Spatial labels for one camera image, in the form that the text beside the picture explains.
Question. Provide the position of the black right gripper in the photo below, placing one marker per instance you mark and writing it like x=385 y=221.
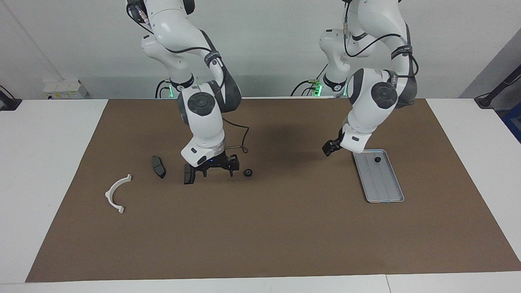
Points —
x=217 y=162

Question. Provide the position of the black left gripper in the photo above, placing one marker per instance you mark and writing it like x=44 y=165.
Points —
x=337 y=144

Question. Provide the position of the large black bearing gear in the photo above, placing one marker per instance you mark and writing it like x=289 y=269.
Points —
x=248 y=173

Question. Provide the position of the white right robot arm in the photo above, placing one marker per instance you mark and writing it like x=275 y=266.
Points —
x=203 y=122

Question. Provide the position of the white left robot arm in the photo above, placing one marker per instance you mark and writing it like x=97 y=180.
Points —
x=366 y=110

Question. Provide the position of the silver metal tray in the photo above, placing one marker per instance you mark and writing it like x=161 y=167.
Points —
x=382 y=183

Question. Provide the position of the rectangular grey brake pad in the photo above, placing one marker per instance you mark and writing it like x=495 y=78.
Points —
x=188 y=177

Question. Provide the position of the curved grey brake pad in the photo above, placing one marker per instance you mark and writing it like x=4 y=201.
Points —
x=158 y=166

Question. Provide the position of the brown table mat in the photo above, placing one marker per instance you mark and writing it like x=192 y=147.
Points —
x=260 y=228

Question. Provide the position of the white box yellow labels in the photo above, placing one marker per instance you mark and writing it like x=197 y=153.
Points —
x=65 y=89

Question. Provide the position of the blue crate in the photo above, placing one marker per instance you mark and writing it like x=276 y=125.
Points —
x=513 y=124

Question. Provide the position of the small black clamp stand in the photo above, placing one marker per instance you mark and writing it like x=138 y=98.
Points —
x=8 y=101

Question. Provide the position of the white curved plastic bracket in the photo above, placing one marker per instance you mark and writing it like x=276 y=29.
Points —
x=110 y=197

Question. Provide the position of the long black camera stand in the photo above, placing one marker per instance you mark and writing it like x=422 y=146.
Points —
x=488 y=97

